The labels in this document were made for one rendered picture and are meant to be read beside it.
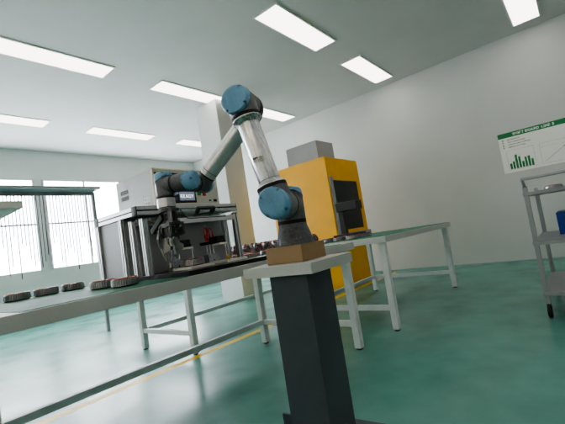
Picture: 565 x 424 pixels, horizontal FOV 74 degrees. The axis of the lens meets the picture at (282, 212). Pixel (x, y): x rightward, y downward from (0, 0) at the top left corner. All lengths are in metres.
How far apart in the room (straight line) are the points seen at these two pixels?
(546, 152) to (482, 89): 1.32
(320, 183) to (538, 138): 3.17
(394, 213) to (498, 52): 2.93
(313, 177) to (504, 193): 2.90
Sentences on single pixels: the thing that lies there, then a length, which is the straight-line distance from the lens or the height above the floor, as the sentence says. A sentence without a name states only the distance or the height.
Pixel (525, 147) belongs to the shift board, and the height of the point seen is 1.62.
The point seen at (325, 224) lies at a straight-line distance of 5.52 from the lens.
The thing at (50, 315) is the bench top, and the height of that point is 0.72.
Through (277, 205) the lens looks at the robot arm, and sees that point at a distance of 1.34.
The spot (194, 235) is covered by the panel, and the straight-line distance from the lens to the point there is 2.32.
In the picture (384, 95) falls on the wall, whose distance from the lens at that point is 7.33.
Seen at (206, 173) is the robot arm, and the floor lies 1.17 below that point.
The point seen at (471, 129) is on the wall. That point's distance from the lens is 6.75.
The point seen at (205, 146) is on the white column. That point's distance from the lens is 6.54.
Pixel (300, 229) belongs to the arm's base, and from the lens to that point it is 1.47.
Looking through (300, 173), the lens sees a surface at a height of 1.80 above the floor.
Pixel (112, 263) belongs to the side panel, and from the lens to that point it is 2.24.
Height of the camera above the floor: 0.84
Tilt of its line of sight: 4 degrees up
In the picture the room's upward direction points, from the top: 9 degrees counter-clockwise
